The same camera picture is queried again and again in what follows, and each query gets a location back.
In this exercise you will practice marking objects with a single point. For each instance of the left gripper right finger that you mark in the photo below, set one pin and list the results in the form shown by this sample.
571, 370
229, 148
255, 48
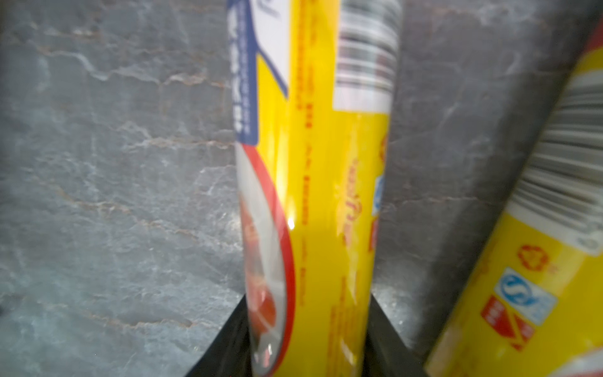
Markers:
385, 354

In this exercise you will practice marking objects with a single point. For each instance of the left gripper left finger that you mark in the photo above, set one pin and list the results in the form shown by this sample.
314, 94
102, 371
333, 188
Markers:
230, 352

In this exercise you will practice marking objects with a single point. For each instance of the yellow wrap roll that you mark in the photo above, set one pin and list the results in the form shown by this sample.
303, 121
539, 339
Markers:
533, 304
312, 85

